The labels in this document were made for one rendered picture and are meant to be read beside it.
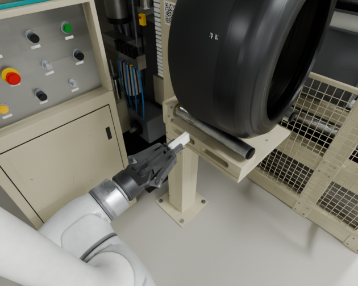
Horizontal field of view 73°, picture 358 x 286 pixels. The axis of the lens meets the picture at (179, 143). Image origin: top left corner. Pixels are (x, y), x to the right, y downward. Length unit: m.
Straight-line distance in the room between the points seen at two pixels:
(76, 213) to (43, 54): 0.63
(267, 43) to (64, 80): 0.78
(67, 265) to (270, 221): 1.51
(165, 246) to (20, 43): 1.25
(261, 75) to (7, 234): 0.52
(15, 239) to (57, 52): 0.79
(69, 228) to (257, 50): 0.53
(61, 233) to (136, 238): 1.10
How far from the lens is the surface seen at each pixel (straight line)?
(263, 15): 0.57
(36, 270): 0.37
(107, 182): 0.60
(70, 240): 0.56
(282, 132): 1.10
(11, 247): 0.35
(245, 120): 0.65
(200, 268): 1.56
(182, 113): 0.93
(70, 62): 1.06
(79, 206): 0.58
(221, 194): 1.81
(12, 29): 0.98
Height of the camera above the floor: 1.47
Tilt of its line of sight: 44 degrees down
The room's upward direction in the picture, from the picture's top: straight up
